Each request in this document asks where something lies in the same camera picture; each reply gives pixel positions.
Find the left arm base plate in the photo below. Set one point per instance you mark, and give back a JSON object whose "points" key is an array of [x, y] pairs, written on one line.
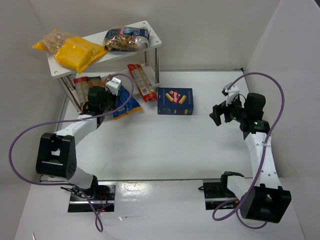
{"points": [[104, 200]]}

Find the yellow pasta bag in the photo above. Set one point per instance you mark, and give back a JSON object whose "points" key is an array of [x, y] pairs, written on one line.
{"points": [[78, 53]]}

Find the blue and orange pasta bag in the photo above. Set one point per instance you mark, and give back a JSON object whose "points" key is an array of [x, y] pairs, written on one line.
{"points": [[126, 104]]}

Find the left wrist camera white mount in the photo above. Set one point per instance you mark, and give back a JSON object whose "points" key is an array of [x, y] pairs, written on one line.
{"points": [[113, 85]]}

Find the clear bag of fusilli pasta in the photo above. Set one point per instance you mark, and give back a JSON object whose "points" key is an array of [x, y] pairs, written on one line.
{"points": [[53, 41]]}

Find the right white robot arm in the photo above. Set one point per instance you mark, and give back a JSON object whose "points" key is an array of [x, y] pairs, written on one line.
{"points": [[264, 199]]}

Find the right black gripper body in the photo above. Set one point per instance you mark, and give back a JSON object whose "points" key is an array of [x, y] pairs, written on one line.
{"points": [[223, 110]]}

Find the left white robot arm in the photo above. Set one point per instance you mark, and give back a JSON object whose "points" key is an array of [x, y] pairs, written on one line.
{"points": [[57, 151]]}

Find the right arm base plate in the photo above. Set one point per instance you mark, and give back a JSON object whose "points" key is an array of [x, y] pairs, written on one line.
{"points": [[214, 195]]}

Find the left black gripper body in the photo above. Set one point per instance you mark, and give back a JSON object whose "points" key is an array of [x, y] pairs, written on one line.
{"points": [[110, 97]]}

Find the red spaghetti pack right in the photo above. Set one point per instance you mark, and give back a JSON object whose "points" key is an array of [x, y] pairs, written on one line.
{"points": [[142, 82]]}

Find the white two-tier shelf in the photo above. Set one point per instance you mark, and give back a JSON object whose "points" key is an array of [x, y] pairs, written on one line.
{"points": [[101, 66]]}

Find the dark blue mixed pasta bag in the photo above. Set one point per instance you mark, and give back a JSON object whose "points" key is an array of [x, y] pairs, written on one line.
{"points": [[127, 39]]}

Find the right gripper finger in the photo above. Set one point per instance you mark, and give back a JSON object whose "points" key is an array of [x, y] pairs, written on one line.
{"points": [[217, 111], [227, 113]]}

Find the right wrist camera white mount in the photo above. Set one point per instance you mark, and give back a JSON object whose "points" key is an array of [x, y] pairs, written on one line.
{"points": [[230, 91]]}

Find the blue Barilla rigatoni box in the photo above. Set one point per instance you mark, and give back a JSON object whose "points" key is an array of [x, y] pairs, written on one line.
{"points": [[175, 101]]}

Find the red spaghetti pack left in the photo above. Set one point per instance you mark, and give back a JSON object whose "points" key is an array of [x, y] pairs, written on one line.
{"points": [[81, 88]]}

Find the brown spaghetti pack black label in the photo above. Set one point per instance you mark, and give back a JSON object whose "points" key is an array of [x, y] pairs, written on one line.
{"points": [[94, 81]]}

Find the red spaghetti pack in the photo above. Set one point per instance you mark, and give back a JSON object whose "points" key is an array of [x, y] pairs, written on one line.
{"points": [[142, 82], [81, 88]]}

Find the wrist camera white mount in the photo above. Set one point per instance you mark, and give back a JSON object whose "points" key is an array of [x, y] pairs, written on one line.
{"points": [[113, 85], [230, 91]]}

